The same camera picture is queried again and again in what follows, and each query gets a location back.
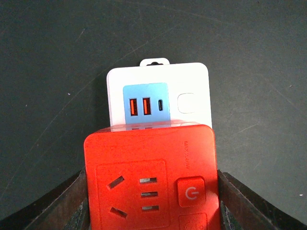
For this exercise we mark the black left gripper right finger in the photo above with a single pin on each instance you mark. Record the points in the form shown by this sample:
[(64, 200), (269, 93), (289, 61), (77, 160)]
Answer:
[(243, 209)]

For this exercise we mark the white power strip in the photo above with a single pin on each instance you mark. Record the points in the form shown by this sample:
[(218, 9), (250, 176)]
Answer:
[(157, 90)]

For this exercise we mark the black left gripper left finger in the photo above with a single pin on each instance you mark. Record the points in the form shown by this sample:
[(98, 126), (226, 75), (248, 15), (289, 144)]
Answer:
[(63, 208)]

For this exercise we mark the red cube socket adapter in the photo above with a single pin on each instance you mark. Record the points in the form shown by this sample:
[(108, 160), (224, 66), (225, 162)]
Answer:
[(154, 176)]

